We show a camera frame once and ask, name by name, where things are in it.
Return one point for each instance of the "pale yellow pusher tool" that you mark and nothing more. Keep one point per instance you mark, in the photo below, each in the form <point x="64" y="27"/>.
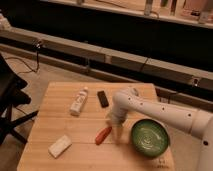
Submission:
<point x="117" y="133"/>

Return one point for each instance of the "red orange pepper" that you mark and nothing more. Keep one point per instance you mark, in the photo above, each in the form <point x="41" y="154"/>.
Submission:
<point x="102" y="135"/>

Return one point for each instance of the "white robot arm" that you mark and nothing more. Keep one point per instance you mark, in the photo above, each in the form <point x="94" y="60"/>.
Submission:
<point x="196" y="122"/>

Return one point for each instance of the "black rectangular block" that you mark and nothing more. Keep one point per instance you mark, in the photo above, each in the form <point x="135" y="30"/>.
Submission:
<point x="102" y="99"/>

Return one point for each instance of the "green bowl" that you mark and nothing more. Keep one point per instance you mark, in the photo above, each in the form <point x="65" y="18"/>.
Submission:
<point x="149" y="138"/>

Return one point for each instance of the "white bottle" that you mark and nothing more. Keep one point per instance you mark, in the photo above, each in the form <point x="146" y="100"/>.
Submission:
<point x="78" y="104"/>

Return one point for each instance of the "white sponge block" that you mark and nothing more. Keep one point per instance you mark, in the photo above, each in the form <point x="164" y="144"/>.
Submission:
<point x="58" y="147"/>

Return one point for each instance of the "black office chair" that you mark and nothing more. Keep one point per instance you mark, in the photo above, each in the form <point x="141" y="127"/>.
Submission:
<point x="11" y="95"/>

